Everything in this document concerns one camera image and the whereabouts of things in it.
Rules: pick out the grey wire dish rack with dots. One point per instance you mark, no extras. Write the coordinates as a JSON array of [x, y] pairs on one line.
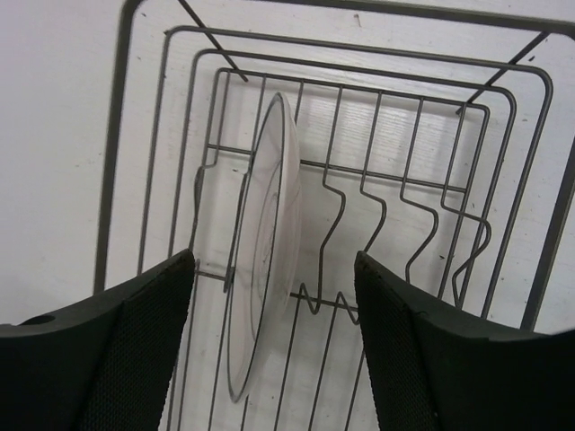
[[439, 141]]

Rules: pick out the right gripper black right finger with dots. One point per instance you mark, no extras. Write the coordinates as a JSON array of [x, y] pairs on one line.
[[434, 367]]

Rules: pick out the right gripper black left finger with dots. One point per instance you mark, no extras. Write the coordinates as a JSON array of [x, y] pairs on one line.
[[104, 363]]

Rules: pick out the white plate with dark rim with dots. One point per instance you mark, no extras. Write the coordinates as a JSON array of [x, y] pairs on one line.
[[266, 247]]

